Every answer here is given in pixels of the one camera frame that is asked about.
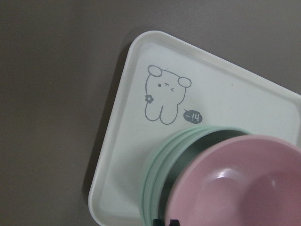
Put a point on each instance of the small pink bowl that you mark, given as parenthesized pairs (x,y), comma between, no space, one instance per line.
(248,180)

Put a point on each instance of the cream rabbit tray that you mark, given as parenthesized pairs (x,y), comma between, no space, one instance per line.
(221,94)

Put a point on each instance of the green bowl stack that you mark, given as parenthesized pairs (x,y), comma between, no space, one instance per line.
(168,159)

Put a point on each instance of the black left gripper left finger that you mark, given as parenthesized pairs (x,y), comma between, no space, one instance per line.
(157,222)

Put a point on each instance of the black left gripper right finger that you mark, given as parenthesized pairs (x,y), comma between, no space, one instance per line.
(174,222)

